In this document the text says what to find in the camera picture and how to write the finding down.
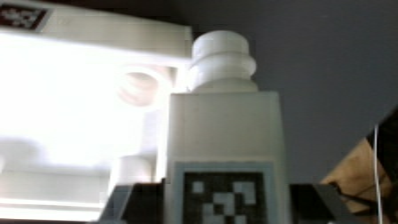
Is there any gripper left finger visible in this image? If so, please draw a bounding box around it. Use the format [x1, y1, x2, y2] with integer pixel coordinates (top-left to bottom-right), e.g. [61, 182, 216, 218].
[95, 183, 164, 224]

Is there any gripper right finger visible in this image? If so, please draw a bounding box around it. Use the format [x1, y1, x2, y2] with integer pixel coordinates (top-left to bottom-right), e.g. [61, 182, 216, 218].
[290, 184, 361, 224]

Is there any white table leg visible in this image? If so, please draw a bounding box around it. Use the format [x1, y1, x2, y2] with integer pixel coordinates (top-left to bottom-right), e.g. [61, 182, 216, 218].
[164, 31, 292, 224]

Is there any white square tabletop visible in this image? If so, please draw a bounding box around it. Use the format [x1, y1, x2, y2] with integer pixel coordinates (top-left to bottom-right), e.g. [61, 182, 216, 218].
[0, 0, 193, 222]

